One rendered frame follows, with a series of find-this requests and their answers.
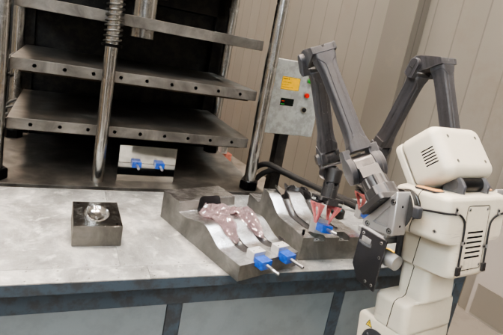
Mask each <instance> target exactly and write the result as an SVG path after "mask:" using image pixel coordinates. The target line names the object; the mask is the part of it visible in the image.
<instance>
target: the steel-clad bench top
mask: <svg viewBox="0 0 503 335"><path fill-rule="evenodd" d="M163 194H164V192H152V191H110V190H87V189H66V188H23V187H1V186H0V286H26V285H42V284H58V283H89V282H105V281H121V280H150V279H168V278H184V277H215V276H230V275H229V274H228V273H226V272H225V271H224V270H223V269H222V268H220V267H219V266H218V265H217V264H215V263H214V261H212V260H211V259H210V258H209V257H208V256H206V255H205V254H204V253H203V252H202V251H200V250H199V249H198V248H197V247H196V246H194V245H193V243H191V242H190V241H189V240H188V239H186V238H185V237H184V236H183V235H182V234H180V233H179V232H178V231H177V230H176V229H174V228H173V227H172V226H171V225H170V224H169V223H168V222H167V221H165V220H164V219H163V218H162V217H160V215H161V209H162V200H163ZM73 201H81V202H113V203H117V204H118V208H119V212H120V215H121V220H122V224H123V232H122V238H121V246H78V247H71V214H72V206H73ZM338 205H339V206H342V209H344V210H345V215H344V219H342V220H339V221H340V222H342V223H343V224H345V225H347V226H348V227H350V228H351V229H353V230H354V231H356V232H357V233H358V234H359V235H360V231H358V227H359V225H362V224H363V223H362V222H363V219H358V218H356V217H355V216H354V213H355V210H354V209H351V208H350V207H348V206H345V205H344V204H343V205H342V204H340V203H339V204H338ZM296 261H297V262H299V263H300V264H301V265H303V266H304V269H301V268H299V267H298V266H293V267H290V268H285V269H282V270H279V271H277V272H279V273H293V272H310V271H340V270H354V267H353V259H316V260H296Z"/></svg>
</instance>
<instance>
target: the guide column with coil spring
mask: <svg viewBox="0 0 503 335"><path fill-rule="evenodd" d="M109 2H117V3H123V2H124V0H110V1H109ZM109 7H114V8H123V5H116V4H110V5H109ZM122 12H123V11H122V10H109V13H120V14H122ZM108 18H111V19H122V16H114V15H108ZM107 23H110V24H119V25H121V21H112V20H108V22H107ZM107 28H109V29H119V30H120V29H121V27H120V26H110V25H107ZM106 33H107V34H120V31H106ZM106 39H108V40H119V39H120V37H110V36H106ZM106 43H110V44H115V45H119V42H109V41H106ZM117 59H118V48H115V47H110V46H105V51H104V59H103V72H102V79H101V87H100V101H99V108H98V115H97V129H96V136H95V144H94V157H93V164H92V172H91V181H92V182H103V179H104V172H105V165H106V153H107V146H108V139H109V126H110V119H111V112H112V99H113V92H114V85H115V72H116V66H117Z"/></svg>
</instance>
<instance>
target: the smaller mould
mask: <svg viewBox="0 0 503 335"><path fill-rule="evenodd" d="M122 232H123V224H122V220H121V215H120V212H119V208H118V204H117V203H113V202H81V201H73V206H72V214H71V247H78V246H121V238H122Z"/></svg>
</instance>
